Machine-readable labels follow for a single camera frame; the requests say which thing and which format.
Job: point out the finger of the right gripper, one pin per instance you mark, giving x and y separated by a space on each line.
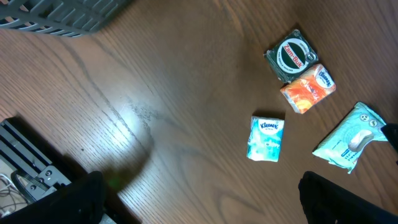
391 133

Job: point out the dark green round-label box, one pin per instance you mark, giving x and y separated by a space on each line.
291 57

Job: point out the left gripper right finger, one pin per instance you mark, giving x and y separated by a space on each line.
325 202

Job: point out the teal tissue pack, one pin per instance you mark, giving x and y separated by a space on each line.
265 139

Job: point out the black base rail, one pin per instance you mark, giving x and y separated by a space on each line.
37 169

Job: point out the grey plastic mesh basket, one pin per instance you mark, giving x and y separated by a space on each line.
66 18

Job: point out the green snack packet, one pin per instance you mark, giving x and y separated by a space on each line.
344 145

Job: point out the orange tissue pack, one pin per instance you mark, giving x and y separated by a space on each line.
308 89

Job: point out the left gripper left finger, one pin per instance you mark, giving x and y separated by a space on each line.
79 202

